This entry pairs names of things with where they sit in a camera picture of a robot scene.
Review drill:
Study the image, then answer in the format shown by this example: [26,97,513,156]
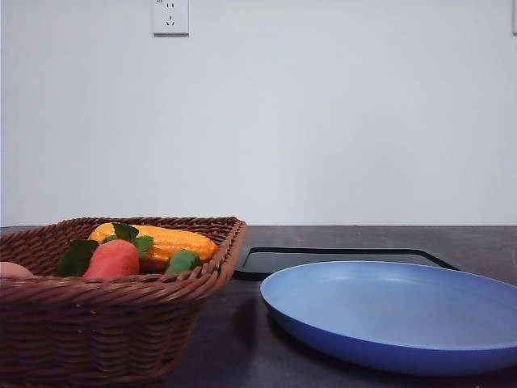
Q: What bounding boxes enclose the blue round plate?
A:
[260,261,517,375]

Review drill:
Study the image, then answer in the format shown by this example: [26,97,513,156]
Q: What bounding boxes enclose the green toy chili pepper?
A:
[166,248,203,274]

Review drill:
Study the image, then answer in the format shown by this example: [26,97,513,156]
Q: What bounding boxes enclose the white wall power socket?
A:
[153,0,190,39]

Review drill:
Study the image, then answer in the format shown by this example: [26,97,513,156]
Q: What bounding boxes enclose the brown egg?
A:
[0,261,33,279]

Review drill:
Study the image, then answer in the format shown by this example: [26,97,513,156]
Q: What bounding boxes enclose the black rectangular tray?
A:
[234,247,460,281]

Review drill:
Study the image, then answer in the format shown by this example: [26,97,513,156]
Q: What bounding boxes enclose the orange toy carrot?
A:
[57,223,154,279]

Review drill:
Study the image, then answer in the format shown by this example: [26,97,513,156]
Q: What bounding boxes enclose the brown wicker basket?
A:
[0,217,248,388]

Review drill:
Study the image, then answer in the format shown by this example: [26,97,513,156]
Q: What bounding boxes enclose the yellow toy corn cob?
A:
[89,223,219,262]

